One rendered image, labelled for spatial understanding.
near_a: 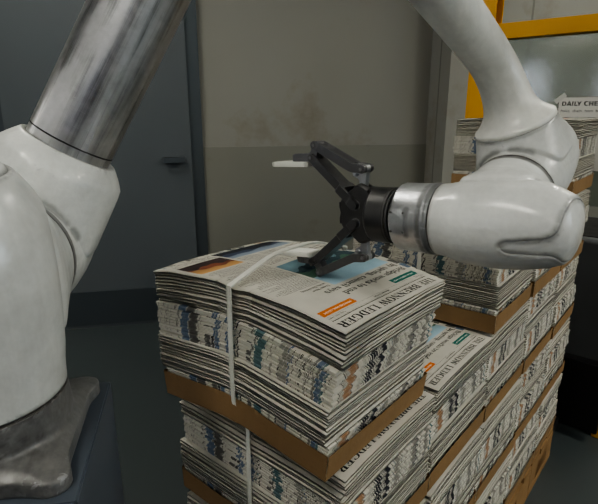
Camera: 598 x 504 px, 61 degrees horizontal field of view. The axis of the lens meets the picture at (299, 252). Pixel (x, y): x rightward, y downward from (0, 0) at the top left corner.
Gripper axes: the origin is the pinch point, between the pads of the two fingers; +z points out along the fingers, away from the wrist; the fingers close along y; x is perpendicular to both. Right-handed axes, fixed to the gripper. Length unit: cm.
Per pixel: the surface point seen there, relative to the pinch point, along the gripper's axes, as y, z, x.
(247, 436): 35.8, 1.4, -10.5
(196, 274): 9.3, 8.2, -12.3
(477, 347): 34, -17, 40
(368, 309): 11.8, -18.6, -5.5
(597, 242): 38, -16, 174
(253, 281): 9.8, -0.9, -9.1
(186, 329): 18.9, 11.5, -12.9
